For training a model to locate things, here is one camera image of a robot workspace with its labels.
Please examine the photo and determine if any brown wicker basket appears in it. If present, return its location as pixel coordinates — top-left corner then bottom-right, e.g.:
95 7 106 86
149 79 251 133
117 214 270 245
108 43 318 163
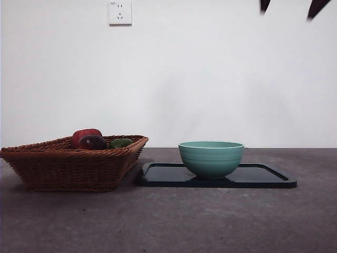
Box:
0 134 150 193

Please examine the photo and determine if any white wall socket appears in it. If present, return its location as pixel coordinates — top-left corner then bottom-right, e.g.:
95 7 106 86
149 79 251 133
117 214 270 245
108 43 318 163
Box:
109 1 133 26

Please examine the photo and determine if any dark purple round fruit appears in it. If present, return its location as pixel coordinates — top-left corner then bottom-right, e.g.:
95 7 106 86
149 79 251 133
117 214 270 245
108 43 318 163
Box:
78 134 108 151

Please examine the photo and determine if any black rectangular tray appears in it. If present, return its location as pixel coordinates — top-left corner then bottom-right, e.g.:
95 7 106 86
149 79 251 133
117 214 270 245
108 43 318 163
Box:
138 162 298 189

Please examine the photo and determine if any teal ribbed bowl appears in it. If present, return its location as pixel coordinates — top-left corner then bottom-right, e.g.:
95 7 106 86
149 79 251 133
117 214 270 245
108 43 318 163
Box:
178 141 245 181

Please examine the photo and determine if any green fruit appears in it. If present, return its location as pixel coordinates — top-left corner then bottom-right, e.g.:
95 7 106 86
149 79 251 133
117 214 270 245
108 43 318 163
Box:
108 138 134 150

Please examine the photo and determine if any red apple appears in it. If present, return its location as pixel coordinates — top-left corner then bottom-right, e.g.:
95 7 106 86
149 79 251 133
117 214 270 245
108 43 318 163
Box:
72 128 103 149

